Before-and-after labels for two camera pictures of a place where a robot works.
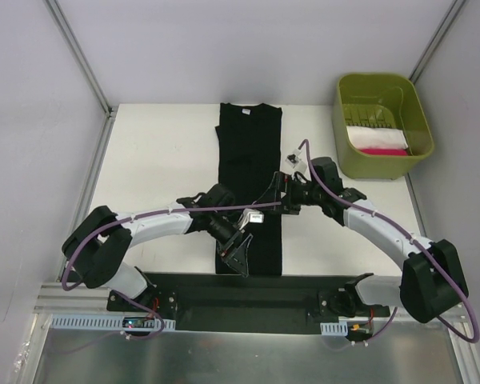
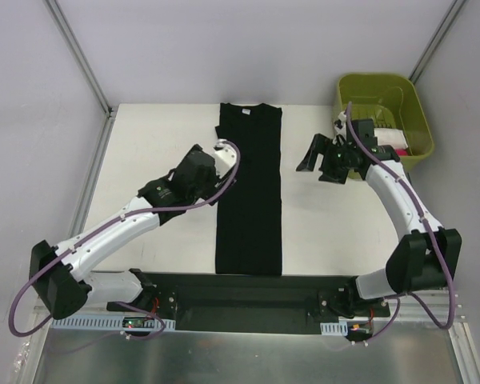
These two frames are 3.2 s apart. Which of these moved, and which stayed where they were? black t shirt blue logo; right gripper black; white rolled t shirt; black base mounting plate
Moved: right gripper black
Stayed: black base mounting plate; black t shirt blue logo; white rolled t shirt
